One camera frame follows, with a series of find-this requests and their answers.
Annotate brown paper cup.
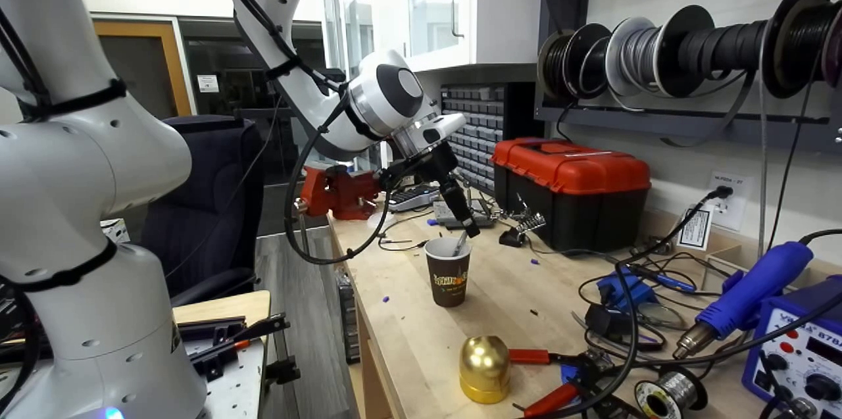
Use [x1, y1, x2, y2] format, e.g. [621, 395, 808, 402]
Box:
[424, 237, 472, 308]

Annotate small grey keyboard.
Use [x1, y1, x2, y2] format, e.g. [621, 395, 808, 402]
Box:
[388, 184, 441, 212]

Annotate small parts drawer cabinet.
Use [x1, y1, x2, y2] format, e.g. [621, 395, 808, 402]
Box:
[439, 82, 528, 196]

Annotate grey electronic device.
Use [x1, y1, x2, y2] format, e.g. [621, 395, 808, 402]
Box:
[433, 199, 496, 230]

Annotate red bench vise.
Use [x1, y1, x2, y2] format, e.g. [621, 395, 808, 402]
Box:
[294, 164, 383, 221]

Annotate helping hand stand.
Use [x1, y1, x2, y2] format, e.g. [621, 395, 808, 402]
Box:
[498, 194, 547, 249]

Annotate red and black toolbox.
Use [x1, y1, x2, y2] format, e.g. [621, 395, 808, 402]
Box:
[491, 137, 652, 253]

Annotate gold metal dome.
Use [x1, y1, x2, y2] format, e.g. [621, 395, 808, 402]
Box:
[459, 335, 511, 405]

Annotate blue plastic tool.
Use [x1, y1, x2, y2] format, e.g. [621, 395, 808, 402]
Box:
[595, 271, 659, 312]

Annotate black power adapter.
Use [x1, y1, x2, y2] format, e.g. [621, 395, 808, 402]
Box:
[584, 304, 616, 341]

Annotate dark blue office chair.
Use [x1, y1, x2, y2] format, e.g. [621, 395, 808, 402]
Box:
[141, 114, 268, 307]

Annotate small white label card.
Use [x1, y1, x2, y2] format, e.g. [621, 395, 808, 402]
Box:
[677, 207, 715, 252]

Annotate blue hot air gun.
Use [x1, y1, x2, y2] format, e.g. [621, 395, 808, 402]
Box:
[673, 241, 815, 360]

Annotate blue soldering station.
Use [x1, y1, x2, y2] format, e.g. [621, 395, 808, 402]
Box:
[742, 274, 842, 419]

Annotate black wire spool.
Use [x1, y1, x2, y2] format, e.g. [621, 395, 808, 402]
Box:
[655, 5, 770, 99]
[537, 23, 614, 101]
[763, 0, 842, 100]

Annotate white wall cabinet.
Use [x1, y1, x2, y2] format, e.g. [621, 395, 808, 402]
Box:
[367, 0, 547, 72]

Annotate red handled pliers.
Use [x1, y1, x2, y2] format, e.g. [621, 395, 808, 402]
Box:
[508, 347, 616, 419]

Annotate grey wire spool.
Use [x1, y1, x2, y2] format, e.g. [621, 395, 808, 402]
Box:
[605, 16, 666, 97]

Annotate black cable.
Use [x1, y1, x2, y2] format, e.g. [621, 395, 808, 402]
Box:
[520, 185, 735, 419]

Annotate dark wall rack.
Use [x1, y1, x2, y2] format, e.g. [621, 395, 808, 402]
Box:
[534, 102, 842, 151]

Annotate black metal bracket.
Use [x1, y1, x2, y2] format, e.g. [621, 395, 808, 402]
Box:
[176, 312, 291, 382]

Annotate wall socket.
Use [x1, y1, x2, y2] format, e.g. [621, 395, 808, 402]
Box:
[707, 171, 755, 232]

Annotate door with wooden frame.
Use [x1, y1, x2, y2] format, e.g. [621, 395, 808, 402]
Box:
[92, 16, 196, 118]

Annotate solder wire spool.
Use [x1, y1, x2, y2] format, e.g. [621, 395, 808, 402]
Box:
[634, 370, 708, 419]

